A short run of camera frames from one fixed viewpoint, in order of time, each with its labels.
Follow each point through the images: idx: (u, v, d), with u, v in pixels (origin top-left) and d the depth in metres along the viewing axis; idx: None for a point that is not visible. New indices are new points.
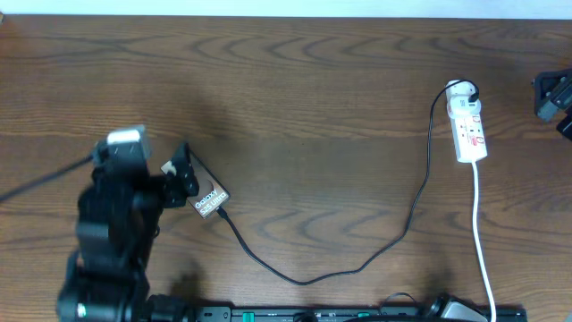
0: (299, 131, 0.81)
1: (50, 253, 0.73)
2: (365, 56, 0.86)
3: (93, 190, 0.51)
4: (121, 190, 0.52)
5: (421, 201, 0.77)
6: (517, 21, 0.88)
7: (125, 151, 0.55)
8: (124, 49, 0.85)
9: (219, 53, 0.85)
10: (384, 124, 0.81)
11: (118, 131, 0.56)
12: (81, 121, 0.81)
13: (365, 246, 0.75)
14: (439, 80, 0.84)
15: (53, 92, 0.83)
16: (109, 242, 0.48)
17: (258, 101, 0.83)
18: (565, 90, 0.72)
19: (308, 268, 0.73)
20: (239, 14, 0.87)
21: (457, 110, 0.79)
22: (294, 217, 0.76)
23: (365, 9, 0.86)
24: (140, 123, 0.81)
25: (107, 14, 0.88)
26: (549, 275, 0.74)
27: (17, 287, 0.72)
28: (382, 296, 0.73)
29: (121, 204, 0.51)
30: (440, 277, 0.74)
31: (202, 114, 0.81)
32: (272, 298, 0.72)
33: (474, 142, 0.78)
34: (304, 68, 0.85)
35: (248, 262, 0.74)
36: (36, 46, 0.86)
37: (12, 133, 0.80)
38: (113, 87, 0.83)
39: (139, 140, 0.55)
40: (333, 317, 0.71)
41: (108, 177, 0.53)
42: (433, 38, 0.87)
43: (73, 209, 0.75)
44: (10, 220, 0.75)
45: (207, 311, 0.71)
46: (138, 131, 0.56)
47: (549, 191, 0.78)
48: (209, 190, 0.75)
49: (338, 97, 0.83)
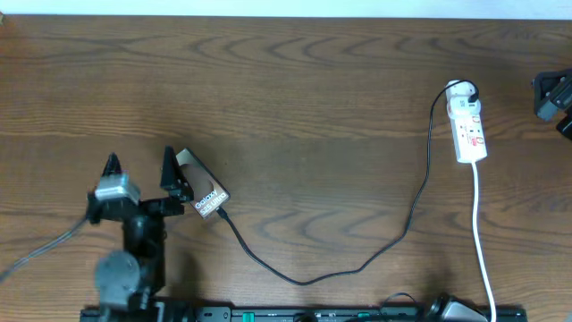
0: (299, 131, 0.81)
1: (54, 252, 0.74)
2: (365, 56, 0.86)
3: (105, 267, 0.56)
4: (129, 264, 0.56)
5: (421, 201, 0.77)
6: (517, 21, 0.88)
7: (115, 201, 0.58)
8: (126, 50, 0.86)
9: (219, 54, 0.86)
10: (383, 124, 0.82)
11: (101, 184, 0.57)
12: (84, 122, 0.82)
13: (365, 246, 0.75)
14: (439, 80, 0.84)
15: (55, 93, 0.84)
16: (132, 307, 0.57)
17: (257, 101, 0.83)
18: (566, 90, 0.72)
19: (308, 268, 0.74)
20: (239, 14, 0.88)
21: (457, 110, 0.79)
22: (293, 217, 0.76)
23: (364, 10, 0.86)
24: (142, 124, 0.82)
25: (108, 15, 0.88)
26: (550, 275, 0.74)
27: (21, 286, 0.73)
28: (382, 296, 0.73)
29: (131, 281, 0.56)
30: (440, 277, 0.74)
31: (203, 114, 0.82)
32: (272, 298, 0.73)
33: (474, 142, 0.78)
34: (304, 68, 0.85)
35: (248, 262, 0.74)
36: (37, 46, 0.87)
37: (14, 133, 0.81)
38: (114, 88, 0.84)
39: (125, 192, 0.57)
40: (333, 317, 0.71)
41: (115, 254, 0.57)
42: (433, 38, 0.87)
43: (76, 209, 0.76)
44: (13, 219, 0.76)
45: (207, 311, 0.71)
46: (121, 186, 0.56)
47: (550, 192, 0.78)
48: (209, 190, 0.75)
49: (338, 97, 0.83)
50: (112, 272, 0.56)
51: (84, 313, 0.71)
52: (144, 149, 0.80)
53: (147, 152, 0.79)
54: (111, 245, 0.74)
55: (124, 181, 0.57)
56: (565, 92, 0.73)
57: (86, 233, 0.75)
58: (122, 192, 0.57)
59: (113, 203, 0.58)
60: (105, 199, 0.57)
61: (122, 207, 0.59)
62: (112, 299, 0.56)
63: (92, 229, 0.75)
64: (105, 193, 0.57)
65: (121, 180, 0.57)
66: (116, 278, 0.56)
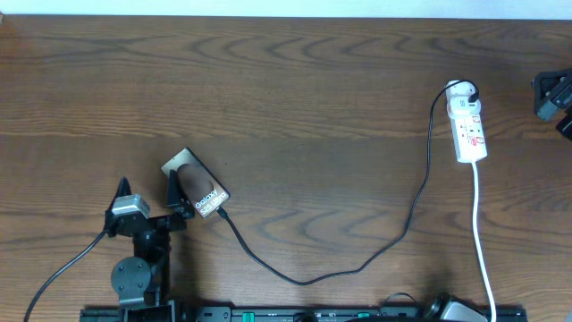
0: (299, 131, 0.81)
1: (54, 252, 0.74)
2: (365, 56, 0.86)
3: (119, 271, 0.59)
4: (140, 263, 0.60)
5: (421, 201, 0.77)
6: (517, 21, 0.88)
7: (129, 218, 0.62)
8: (125, 49, 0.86)
9: (219, 54, 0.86)
10: (383, 124, 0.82)
11: (118, 201, 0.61)
12: (83, 122, 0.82)
13: (365, 246, 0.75)
14: (439, 80, 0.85)
15: (54, 93, 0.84)
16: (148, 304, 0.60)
17: (257, 101, 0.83)
18: (565, 88, 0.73)
19: (308, 268, 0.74)
20: (239, 14, 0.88)
21: (457, 110, 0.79)
22: (294, 217, 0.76)
23: (364, 10, 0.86)
24: (141, 124, 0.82)
25: (108, 15, 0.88)
26: (550, 275, 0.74)
27: (20, 285, 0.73)
28: (382, 296, 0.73)
29: (145, 277, 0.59)
30: (440, 277, 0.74)
31: (203, 114, 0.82)
32: (272, 298, 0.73)
33: (474, 142, 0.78)
34: (303, 68, 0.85)
35: (248, 262, 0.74)
36: (37, 46, 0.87)
37: (13, 133, 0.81)
38: (114, 87, 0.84)
39: (138, 208, 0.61)
40: (333, 317, 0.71)
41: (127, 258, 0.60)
42: (433, 37, 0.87)
43: (75, 209, 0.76)
44: (12, 219, 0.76)
45: (207, 311, 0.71)
46: (135, 203, 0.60)
47: (550, 192, 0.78)
48: (209, 190, 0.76)
49: (338, 97, 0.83)
50: (127, 274, 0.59)
51: (84, 313, 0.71)
52: (144, 149, 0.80)
53: (147, 152, 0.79)
54: (111, 245, 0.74)
55: (138, 199, 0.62)
56: (565, 91, 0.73)
57: (85, 233, 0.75)
58: (136, 208, 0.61)
59: (127, 218, 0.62)
60: (121, 215, 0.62)
61: (137, 224, 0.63)
62: (129, 296, 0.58)
63: (92, 229, 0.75)
64: (121, 209, 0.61)
65: (134, 198, 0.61)
66: (131, 278, 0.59)
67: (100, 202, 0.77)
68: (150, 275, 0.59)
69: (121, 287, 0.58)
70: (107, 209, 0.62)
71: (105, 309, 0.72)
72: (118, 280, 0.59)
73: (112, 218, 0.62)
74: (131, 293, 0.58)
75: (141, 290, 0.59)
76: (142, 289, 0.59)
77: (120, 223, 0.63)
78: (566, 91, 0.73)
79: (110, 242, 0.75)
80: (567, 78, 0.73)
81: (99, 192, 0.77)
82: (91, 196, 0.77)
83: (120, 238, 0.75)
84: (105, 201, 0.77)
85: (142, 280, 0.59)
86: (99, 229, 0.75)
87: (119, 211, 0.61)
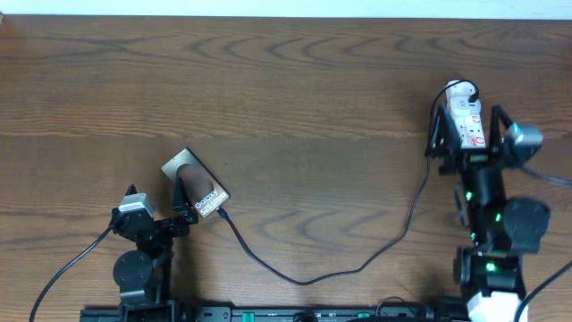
0: (299, 131, 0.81)
1: (53, 252, 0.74)
2: (365, 56, 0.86)
3: (121, 264, 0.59)
4: (141, 257, 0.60)
5: (420, 200, 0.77)
6: (517, 21, 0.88)
7: (134, 216, 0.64)
8: (125, 49, 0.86)
9: (219, 53, 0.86)
10: (382, 124, 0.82)
11: (124, 200, 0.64)
12: (82, 122, 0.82)
13: (365, 246, 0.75)
14: (439, 80, 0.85)
15: (54, 92, 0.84)
16: (147, 298, 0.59)
17: (258, 101, 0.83)
18: (521, 155, 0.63)
19: (308, 268, 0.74)
20: (239, 14, 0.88)
21: (457, 110, 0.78)
22: (294, 217, 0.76)
23: (364, 10, 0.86)
24: (141, 124, 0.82)
25: (107, 14, 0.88)
26: (549, 275, 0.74)
27: (17, 286, 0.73)
28: (382, 296, 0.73)
29: (147, 270, 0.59)
30: (440, 276, 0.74)
31: (202, 114, 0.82)
32: (272, 298, 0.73)
33: (473, 142, 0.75)
34: (303, 68, 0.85)
35: (248, 262, 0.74)
36: (36, 46, 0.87)
37: (12, 133, 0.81)
38: (113, 87, 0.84)
39: (145, 207, 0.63)
40: (333, 317, 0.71)
41: (130, 252, 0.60)
42: (433, 38, 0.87)
43: (73, 209, 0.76)
44: (10, 219, 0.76)
45: (207, 312, 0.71)
46: (141, 200, 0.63)
47: (550, 192, 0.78)
48: (209, 190, 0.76)
49: (337, 97, 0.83)
50: (129, 267, 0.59)
51: (84, 313, 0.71)
52: (144, 149, 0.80)
53: (147, 151, 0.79)
54: (111, 245, 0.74)
55: (144, 197, 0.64)
56: (521, 158, 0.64)
57: (85, 233, 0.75)
58: (142, 206, 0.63)
59: (133, 216, 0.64)
60: (128, 212, 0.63)
61: (140, 224, 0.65)
62: (128, 289, 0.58)
63: (92, 229, 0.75)
64: (127, 207, 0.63)
65: (140, 197, 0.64)
66: (132, 271, 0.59)
67: (99, 202, 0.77)
68: (151, 267, 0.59)
69: (121, 279, 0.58)
70: (114, 207, 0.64)
71: (105, 309, 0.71)
72: (119, 272, 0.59)
73: (117, 216, 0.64)
74: (130, 285, 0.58)
75: (141, 282, 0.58)
76: (142, 281, 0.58)
77: (125, 220, 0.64)
78: (512, 159, 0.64)
79: (110, 242, 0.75)
80: (507, 139, 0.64)
81: (98, 192, 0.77)
82: (91, 197, 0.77)
83: (120, 238, 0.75)
84: (104, 201, 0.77)
85: (143, 271, 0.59)
86: (98, 229, 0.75)
87: (125, 208, 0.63)
